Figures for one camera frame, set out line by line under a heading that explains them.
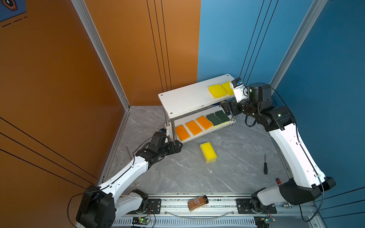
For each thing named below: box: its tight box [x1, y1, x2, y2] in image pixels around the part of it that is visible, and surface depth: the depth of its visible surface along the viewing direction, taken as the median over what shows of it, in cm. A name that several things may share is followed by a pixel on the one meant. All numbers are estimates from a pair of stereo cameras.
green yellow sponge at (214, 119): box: [206, 113, 222, 127], surface depth 104 cm
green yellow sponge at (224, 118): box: [214, 110, 231, 124], surface depth 104 cm
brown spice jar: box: [187, 194, 210, 212], surface depth 73 cm
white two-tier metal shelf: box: [158, 74, 236, 144], surface depth 86 cm
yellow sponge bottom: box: [199, 141, 218, 164], surface depth 89 cm
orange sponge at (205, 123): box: [195, 115, 214, 131], surface depth 101 cm
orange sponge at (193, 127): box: [185, 120, 203, 136], surface depth 99 cm
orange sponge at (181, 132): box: [174, 124, 191, 142], surface depth 96 cm
